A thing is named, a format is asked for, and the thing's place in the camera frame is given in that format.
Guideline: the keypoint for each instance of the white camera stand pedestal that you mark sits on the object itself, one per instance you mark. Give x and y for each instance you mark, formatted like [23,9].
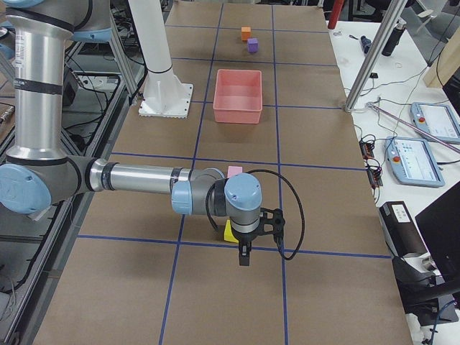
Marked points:
[164,95]

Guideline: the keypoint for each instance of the near blue teach pendant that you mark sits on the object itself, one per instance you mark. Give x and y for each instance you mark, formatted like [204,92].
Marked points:
[412,162]

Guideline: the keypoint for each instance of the pink foam block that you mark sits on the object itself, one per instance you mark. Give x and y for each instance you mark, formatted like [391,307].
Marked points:
[234,170]

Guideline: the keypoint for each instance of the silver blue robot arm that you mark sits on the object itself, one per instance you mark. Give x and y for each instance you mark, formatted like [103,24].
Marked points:
[38,173]

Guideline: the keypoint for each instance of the aluminium frame post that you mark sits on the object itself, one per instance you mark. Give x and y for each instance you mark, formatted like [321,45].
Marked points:
[393,12]

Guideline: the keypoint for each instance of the blue teach pendant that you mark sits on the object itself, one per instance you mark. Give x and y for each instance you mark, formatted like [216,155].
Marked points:
[412,162]
[438,120]

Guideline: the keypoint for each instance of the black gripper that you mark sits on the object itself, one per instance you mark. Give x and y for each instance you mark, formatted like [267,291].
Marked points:
[245,238]

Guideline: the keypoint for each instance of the yellow foam block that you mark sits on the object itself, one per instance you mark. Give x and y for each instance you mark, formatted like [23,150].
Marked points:
[228,235]

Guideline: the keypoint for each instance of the pink plastic bin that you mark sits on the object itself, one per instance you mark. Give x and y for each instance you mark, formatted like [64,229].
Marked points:
[238,96]

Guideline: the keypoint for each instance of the far blue teach pendant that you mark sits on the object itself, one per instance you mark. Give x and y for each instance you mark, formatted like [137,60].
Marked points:
[438,120]

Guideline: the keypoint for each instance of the black monitor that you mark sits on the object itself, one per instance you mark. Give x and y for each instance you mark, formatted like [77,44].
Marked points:
[438,224]

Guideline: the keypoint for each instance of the black water bottle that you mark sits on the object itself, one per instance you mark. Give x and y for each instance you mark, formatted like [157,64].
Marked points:
[394,39]

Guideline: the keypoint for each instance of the electronics board with wires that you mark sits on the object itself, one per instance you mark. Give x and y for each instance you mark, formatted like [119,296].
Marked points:
[372,165]

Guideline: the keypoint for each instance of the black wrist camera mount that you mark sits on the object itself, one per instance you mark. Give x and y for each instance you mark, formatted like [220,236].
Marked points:
[271,222]

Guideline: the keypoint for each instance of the black label printer box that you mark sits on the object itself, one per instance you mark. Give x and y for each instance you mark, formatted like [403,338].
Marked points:
[401,234]

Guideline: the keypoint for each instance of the purple foam block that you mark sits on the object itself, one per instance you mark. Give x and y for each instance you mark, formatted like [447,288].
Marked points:
[252,45]

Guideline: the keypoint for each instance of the orange foam block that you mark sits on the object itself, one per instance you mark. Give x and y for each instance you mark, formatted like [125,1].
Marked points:
[246,33]

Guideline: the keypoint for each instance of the red cylinder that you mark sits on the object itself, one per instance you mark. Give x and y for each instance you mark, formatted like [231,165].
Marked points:
[335,13]

